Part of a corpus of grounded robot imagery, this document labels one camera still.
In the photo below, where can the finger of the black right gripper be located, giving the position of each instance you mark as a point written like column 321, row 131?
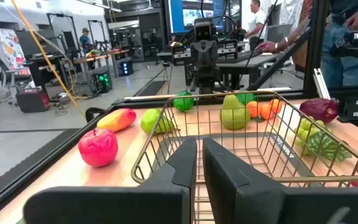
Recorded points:
column 209, row 66
column 199, row 66

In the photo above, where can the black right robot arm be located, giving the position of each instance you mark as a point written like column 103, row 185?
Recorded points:
column 206, row 84

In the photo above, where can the silver aluminium bar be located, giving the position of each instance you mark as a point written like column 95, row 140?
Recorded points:
column 320, row 83

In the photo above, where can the large blue display screen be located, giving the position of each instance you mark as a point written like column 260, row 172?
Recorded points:
column 194, row 14

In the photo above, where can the light green pear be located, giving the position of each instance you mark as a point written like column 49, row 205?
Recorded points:
column 150, row 120

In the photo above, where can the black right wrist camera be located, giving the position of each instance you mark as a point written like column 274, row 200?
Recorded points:
column 203, row 29

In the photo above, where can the green grape bunch with leaves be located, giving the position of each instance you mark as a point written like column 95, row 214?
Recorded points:
column 325, row 146

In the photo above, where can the grey desk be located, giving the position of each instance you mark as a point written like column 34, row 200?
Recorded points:
column 253, row 60

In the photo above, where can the tangerine cluster with leaves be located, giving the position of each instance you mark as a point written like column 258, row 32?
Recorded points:
column 266, row 111

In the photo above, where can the bright red apple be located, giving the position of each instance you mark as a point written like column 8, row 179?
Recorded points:
column 98, row 147

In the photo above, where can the black aluminium rig frame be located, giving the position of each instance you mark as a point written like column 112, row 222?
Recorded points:
column 312, row 46

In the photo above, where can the person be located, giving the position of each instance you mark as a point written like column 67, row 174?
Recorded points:
column 256, row 21
column 85, row 40
column 343, row 62

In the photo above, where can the white backdrop with colourful print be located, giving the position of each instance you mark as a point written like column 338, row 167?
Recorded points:
column 11, row 49

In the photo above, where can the black floor mat striped edge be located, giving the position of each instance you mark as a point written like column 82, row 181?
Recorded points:
column 152, row 88

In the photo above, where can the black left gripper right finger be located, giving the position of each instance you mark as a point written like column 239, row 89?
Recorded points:
column 291, row 207

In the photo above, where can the black and red box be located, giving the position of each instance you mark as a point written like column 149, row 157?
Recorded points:
column 33, row 100

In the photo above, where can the black box with white labels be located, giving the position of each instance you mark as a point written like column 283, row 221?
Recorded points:
column 357, row 109

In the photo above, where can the red and yellow mango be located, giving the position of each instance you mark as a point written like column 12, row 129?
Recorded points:
column 117, row 119

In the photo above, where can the grey monitor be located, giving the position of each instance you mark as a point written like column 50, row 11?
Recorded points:
column 278, row 32

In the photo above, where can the black tripod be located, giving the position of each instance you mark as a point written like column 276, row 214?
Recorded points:
column 166, row 73

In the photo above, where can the beige mat with grey border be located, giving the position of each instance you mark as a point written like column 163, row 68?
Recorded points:
column 244, row 135

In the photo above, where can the olive green pear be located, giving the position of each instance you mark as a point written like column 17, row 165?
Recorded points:
column 234, row 113

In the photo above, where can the computer tower with blue lights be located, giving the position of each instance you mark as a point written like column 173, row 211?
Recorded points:
column 126, row 67

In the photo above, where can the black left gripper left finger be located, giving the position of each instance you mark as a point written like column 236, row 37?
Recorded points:
column 104, row 205

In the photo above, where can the black keyboard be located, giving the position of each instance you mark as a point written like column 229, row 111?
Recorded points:
column 238, row 57

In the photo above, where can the wooden work table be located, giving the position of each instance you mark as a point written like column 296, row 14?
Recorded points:
column 92, row 58

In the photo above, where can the dark red apple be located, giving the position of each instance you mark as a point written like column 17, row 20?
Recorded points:
column 319, row 109

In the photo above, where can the computer tower with green lights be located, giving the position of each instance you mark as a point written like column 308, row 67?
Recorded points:
column 102, row 80

